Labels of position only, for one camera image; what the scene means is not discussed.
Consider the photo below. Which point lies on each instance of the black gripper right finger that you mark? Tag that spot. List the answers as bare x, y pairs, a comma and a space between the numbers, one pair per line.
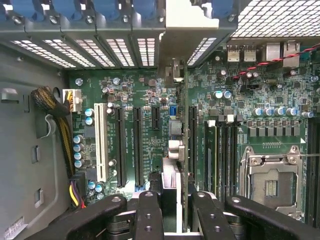
212, 217

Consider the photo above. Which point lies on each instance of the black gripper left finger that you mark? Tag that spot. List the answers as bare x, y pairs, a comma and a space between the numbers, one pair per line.
147, 217

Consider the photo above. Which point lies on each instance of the black RAM slot bank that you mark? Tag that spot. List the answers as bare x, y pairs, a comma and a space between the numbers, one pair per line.
227, 160
313, 170

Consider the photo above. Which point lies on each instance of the RAM stick with white clip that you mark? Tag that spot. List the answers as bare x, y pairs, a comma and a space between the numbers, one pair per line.
211, 155

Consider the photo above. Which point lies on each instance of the long black expansion slot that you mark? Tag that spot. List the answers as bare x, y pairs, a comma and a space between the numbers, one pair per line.
138, 147
192, 140
120, 147

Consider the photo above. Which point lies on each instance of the silver CPU socket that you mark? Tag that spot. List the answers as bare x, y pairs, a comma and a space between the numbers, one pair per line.
272, 180

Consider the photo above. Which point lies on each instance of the white PCI expansion slot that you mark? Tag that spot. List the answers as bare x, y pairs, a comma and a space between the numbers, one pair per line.
101, 142

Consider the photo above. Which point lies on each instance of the short black expansion slot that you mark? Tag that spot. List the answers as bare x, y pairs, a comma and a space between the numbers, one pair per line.
156, 117

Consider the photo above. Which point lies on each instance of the green motherboard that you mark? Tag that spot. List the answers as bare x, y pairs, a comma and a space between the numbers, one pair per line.
270, 105

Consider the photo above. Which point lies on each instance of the white power connector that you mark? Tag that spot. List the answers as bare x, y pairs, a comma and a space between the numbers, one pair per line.
75, 100

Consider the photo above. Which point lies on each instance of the grey open PC case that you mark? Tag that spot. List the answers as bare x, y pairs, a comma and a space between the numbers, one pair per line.
22, 140

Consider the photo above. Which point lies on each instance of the silver USB port block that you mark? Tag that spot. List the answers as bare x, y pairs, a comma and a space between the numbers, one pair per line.
241, 53

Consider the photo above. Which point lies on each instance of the silver ethernet port block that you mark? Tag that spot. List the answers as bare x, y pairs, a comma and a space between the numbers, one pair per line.
282, 53

